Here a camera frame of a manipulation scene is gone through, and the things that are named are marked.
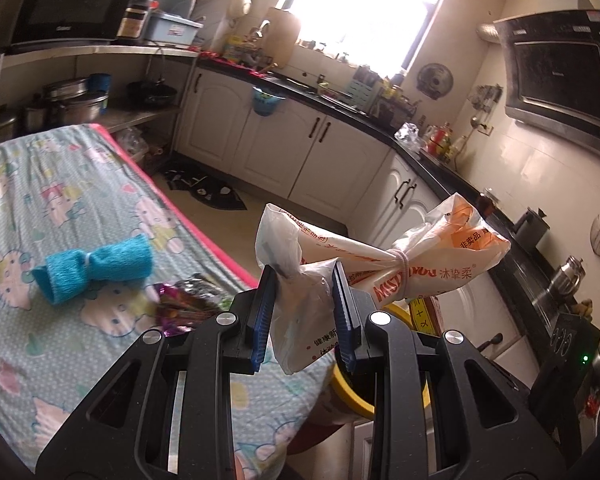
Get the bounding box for white hanging colander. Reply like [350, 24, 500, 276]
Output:
[230, 0, 253, 26]

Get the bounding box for crumpled clear plastic bag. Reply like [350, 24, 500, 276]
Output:
[395, 121, 423, 151]

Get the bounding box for round black wall fixture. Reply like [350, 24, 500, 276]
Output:
[416, 62, 454, 101]

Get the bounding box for hanging kitchen utensils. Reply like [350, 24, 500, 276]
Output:
[470, 85, 503, 131]

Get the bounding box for small steel kettle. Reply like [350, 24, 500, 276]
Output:
[545, 255, 588, 293]

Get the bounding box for wooden cutting board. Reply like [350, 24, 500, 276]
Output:
[262, 6, 301, 68]

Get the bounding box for yellow rimmed trash bin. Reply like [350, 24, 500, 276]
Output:
[327, 296, 428, 421]

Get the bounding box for blue dish drainer box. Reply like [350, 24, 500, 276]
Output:
[141, 0, 204, 47]

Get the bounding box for black microwave oven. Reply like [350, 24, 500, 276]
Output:
[10, 0, 146, 53]

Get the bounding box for teal countertop rack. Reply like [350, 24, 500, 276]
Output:
[350, 66, 383, 103]

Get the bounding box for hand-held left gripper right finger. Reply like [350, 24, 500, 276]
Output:
[331, 259, 573, 480]

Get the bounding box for cartoon printed blanket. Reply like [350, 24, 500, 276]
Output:
[0, 122, 331, 480]

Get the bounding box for black floor mat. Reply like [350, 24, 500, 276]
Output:
[161, 166, 247, 211]

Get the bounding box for teal cloth roll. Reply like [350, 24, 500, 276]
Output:
[30, 234, 153, 307]

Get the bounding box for black frying pan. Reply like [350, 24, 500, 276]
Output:
[126, 78, 178, 109]

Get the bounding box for brown glass jar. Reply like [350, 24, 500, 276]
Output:
[480, 187, 501, 216]

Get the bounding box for steel pot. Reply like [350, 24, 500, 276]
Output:
[42, 77, 110, 123]

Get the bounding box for grey kettle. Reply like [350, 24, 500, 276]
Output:
[512, 206, 551, 246]

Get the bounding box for purple snack wrapper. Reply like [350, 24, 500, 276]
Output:
[152, 282, 221, 338]

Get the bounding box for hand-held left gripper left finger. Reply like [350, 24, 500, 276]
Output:
[35, 264, 278, 480]

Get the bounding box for kitchen window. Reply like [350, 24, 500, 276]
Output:
[277, 0, 453, 73]

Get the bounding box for blue cup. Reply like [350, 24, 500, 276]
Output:
[89, 73, 112, 108]

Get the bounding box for steel shelf table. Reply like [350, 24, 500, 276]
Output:
[0, 30, 201, 161]

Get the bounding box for red sauce bottle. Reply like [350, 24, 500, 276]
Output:
[427, 122, 453, 156]

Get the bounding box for white orange plastic bag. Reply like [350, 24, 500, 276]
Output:
[255, 194, 512, 376]

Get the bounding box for dark snack wrapper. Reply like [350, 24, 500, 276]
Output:
[177, 272, 233, 311]

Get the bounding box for blue hanging bin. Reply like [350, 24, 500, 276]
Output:
[251, 85, 287, 117]

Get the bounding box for black range hood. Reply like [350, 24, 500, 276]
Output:
[494, 8, 600, 133]

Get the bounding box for white base cabinets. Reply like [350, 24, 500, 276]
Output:
[172, 62, 546, 480]

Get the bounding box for black stone countertop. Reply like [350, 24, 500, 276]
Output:
[197, 55, 600, 376]

